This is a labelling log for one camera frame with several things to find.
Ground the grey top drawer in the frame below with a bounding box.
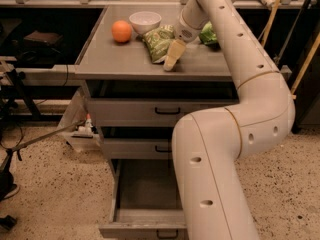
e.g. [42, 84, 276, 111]
[86, 80, 238, 127]

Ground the green jalapeno chip bag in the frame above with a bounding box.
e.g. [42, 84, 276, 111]
[142, 25, 174, 64]

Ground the grey open bottom drawer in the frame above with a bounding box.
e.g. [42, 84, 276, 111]
[99, 159, 189, 240]

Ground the light green chip bag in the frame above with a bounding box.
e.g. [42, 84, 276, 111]
[199, 22, 218, 45]

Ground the grey middle drawer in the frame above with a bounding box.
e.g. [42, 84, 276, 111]
[101, 126, 173, 160]

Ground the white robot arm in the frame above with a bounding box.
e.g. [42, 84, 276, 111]
[172, 0, 295, 240]

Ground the white bowl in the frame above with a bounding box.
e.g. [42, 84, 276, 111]
[129, 11, 162, 35]

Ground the orange fruit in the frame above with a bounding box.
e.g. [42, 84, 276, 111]
[111, 20, 132, 43]

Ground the wooden stick frame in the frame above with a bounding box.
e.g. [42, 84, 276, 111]
[261, 0, 316, 98]

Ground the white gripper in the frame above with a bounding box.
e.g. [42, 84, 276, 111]
[163, 0, 209, 71]

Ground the grey drawer cabinet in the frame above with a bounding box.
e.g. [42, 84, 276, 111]
[76, 4, 234, 171]

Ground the black sneaker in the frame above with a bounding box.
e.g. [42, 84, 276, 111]
[0, 184, 20, 200]

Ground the black tripod stand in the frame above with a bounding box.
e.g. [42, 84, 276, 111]
[0, 58, 43, 175]

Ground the clear plastic bin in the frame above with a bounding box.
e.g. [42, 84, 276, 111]
[58, 88, 100, 152]

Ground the black box on shelf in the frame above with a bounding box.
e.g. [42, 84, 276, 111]
[23, 31, 63, 47]

